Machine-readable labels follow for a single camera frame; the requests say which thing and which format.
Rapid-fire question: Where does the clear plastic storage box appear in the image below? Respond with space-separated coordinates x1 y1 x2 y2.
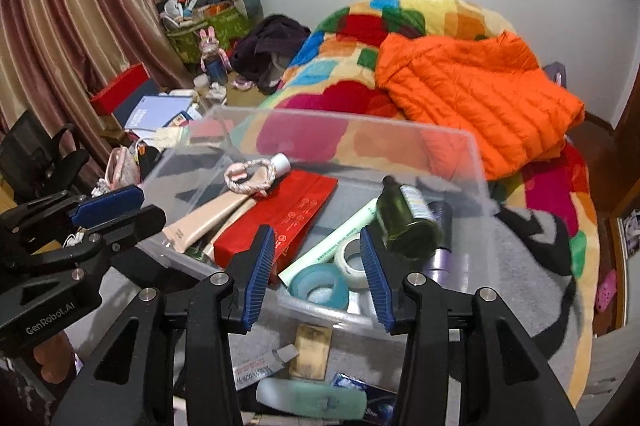
137 106 501 332

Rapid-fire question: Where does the black chair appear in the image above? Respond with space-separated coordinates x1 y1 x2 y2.
0 110 91 207

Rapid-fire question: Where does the white printed tube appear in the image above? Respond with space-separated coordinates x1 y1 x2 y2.
232 343 301 389

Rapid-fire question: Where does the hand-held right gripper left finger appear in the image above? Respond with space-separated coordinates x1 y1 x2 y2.
50 225 277 426

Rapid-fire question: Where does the red foil packet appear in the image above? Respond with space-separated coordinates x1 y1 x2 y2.
212 170 338 287

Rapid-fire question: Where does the pink slipper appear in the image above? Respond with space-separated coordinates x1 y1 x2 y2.
596 270 618 312

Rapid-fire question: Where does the pale green tube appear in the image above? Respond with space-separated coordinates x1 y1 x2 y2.
277 197 378 287

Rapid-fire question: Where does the blue tape roll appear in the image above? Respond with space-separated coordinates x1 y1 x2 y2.
289 263 351 309

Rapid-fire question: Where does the orange puffer jacket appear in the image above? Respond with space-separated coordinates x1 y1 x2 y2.
374 30 586 181

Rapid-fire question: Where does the pink and white rope ring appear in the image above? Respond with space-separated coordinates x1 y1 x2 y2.
223 157 277 195

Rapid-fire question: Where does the purple bottle with black cap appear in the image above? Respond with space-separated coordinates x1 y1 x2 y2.
422 201 453 284

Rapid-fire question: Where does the dark green pump bottle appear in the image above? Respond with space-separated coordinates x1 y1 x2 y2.
375 175 445 259

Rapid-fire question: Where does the red box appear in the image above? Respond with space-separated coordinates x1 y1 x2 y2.
90 62 153 117

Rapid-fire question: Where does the wooden wardrobe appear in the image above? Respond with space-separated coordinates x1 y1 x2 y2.
590 0 640 332

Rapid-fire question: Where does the pink pouch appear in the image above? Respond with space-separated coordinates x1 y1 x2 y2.
107 146 141 192

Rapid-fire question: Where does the navy box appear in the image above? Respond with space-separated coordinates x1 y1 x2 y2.
112 78 161 127

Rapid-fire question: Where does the white tape roll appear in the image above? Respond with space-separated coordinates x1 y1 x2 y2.
334 236 373 289

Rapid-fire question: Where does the mint green squeeze tube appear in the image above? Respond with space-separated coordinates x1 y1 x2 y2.
256 378 368 421

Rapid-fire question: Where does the beige cosmetic tube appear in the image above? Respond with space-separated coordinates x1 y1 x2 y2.
162 153 292 253
210 198 258 247

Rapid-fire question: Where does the striped brown curtain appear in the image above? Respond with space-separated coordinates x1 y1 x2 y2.
0 0 193 157

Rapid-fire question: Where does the colourful patchwork blanket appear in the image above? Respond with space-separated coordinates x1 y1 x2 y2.
240 0 601 407

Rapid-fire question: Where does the pink rabbit toy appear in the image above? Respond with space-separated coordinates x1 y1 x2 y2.
199 27 228 82

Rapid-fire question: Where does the person's left hand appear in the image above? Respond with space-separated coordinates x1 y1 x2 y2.
34 331 76 384

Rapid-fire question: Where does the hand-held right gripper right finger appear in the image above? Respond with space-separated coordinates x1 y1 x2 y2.
359 226 581 426

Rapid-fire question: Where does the green fabric bag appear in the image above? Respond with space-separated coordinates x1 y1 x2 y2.
165 3 251 64

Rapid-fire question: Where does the white plastic stool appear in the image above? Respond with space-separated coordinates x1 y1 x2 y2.
575 331 636 409

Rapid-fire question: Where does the small blue packet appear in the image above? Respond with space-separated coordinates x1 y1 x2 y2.
330 373 401 422

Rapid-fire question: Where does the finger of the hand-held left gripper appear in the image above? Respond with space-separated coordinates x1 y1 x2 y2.
0 185 145 267
15 205 167 287

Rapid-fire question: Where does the dark purple cloth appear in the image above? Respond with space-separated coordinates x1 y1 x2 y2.
230 13 312 94

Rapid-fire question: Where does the gold rectangular packet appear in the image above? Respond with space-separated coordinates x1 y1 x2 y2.
289 325 333 381

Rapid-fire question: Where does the grey backpack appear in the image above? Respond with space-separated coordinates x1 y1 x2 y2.
542 62 568 89

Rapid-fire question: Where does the white booklet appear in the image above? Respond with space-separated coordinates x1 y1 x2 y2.
124 95 193 132

